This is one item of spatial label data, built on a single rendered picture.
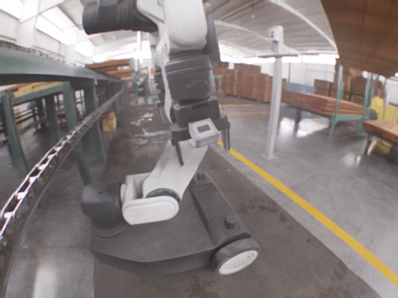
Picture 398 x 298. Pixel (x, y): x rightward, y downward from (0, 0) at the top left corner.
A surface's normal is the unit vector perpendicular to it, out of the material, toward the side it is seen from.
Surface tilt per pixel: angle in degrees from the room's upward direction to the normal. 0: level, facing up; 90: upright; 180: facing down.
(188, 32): 90
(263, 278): 0
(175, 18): 90
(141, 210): 90
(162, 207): 90
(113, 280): 0
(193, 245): 0
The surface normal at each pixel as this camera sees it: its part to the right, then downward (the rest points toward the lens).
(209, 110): 0.30, 0.38
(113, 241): 0.01, -0.92
